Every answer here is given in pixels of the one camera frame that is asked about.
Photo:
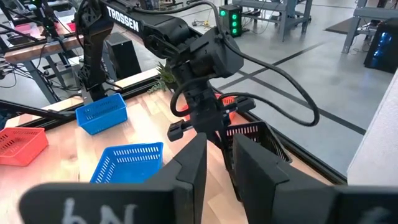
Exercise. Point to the computer tower with blue light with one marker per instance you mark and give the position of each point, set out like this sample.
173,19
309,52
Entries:
382,46

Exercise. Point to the spiky green potted plant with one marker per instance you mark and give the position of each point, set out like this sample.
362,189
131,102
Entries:
168,74

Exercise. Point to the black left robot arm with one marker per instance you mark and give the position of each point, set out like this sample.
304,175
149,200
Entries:
174,34

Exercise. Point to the black diagonal frame strut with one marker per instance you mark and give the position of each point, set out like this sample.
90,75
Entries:
31,110

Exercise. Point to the black plastic basket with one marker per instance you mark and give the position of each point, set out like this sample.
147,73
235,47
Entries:
264,137

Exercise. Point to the red plastic basket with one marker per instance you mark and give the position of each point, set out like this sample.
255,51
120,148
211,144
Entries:
18,146

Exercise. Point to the orange object behind basket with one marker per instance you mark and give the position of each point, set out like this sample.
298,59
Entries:
229,101

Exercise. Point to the trailing green succulent plant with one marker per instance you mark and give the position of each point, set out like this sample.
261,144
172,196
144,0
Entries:
155,87

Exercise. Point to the wooden background table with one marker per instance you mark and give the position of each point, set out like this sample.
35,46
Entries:
34,51

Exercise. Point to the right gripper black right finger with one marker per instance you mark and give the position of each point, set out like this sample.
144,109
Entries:
280,193

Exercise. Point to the white partition panel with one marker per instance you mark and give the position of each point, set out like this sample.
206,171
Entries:
379,140

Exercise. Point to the black floor mat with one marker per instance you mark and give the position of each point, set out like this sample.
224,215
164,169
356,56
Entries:
340,26

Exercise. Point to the computer tower with green lights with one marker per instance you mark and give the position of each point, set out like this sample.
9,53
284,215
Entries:
231,18

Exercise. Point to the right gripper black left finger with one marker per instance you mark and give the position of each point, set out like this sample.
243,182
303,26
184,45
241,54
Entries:
130,202

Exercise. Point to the black box cabinet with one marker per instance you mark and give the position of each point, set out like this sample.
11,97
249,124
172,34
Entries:
122,56

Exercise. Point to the black background robot arm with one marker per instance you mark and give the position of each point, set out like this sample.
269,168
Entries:
46,15

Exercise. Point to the blue plastic basket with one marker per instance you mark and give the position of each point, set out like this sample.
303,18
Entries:
102,116
130,169

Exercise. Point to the grey metal workbench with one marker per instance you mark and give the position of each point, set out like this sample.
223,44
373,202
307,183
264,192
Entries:
280,9
357,18

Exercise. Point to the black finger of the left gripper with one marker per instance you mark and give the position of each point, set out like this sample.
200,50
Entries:
217,133
199,129

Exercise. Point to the pink container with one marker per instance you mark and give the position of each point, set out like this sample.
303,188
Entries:
28,29

